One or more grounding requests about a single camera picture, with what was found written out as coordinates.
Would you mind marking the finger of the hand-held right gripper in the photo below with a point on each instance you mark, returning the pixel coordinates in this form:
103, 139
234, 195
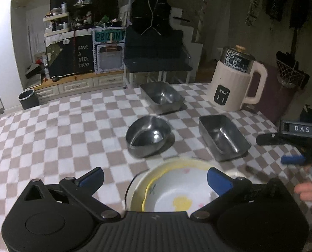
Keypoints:
268, 138
292, 159

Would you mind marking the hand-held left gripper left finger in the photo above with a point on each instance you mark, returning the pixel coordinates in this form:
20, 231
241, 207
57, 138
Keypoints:
91, 179

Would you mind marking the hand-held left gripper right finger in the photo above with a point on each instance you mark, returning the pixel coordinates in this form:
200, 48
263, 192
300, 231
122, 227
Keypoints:
216, 181

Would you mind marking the white leaf print square plate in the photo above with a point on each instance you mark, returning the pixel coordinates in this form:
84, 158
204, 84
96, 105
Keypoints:
236, 174

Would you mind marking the yellow rimmed floral bowl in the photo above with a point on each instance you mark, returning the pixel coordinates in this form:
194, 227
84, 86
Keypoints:
177, 186

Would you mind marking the rectangular steel tray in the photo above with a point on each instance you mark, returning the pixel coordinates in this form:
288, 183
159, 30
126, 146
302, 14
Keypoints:
161, 97
219, 134

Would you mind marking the round steel bowl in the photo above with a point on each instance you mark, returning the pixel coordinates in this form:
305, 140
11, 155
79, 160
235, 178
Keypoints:
148, 134

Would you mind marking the person's right hand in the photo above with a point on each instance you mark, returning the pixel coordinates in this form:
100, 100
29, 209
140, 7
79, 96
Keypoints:
307, 190

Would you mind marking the dark purple covered stool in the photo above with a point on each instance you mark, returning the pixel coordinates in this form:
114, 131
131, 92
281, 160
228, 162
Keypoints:
279, 97

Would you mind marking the brown white checkered tablecloth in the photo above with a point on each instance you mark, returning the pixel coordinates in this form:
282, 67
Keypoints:
66, 136

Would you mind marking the net basket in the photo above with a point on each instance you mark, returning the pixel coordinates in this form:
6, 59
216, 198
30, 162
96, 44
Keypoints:
289, 73

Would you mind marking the cream electric kettle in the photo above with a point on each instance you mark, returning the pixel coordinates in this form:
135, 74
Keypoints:
232, 84

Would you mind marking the low white drawer cabinet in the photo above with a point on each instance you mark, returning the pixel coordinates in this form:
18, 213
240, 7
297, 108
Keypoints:
74, 85

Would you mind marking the grey trash bin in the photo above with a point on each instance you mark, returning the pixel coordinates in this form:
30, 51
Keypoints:
27, 99

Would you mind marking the small dark object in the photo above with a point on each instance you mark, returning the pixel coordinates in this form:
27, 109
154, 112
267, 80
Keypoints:
55, 79

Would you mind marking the pile of grey flat boxes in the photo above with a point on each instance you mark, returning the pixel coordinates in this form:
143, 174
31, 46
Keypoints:
35, 74

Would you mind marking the black lettered sign board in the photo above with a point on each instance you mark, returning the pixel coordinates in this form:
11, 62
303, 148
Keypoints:
82, 57

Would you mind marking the blue framed window poster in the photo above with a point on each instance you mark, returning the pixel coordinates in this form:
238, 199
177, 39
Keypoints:
110, 55

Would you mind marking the hanging dried plant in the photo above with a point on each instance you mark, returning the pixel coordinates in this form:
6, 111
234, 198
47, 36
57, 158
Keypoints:
255, 2

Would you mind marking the dark cloth covered chair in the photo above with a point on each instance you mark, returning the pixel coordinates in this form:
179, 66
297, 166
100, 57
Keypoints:
156, 52

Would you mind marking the white shelf with small jars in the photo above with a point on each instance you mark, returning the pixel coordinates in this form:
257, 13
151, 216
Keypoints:
57, 23

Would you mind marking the black vest with white trim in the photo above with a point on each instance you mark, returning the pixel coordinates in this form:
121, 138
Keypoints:
150, 8

